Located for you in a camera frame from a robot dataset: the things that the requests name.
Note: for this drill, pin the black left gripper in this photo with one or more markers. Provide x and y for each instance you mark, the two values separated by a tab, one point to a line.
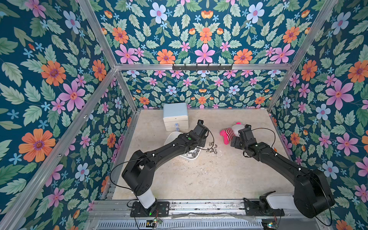
202	142

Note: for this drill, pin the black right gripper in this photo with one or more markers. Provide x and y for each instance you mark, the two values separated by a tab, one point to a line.
244	135

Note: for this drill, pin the white storage tray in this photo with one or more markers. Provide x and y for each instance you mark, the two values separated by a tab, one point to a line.
171	138

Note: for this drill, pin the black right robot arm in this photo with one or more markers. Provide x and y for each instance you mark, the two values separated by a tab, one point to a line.
312	193

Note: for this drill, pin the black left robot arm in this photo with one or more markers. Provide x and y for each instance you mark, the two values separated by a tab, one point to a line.
139	171

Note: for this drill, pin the pile of wing nuts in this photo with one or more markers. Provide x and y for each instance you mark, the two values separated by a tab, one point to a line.
193	154

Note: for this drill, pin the pale blue drawer box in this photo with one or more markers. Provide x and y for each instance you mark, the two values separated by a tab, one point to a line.
175	117

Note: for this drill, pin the pink white striped plush toy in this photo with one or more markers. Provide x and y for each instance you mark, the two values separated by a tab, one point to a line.
229	134

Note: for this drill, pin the black hook rail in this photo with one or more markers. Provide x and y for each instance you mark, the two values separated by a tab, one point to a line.
201	67

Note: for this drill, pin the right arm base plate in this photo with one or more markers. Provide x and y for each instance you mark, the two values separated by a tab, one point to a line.
260	207

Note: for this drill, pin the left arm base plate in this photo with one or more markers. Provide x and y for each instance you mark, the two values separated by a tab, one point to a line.
158	209

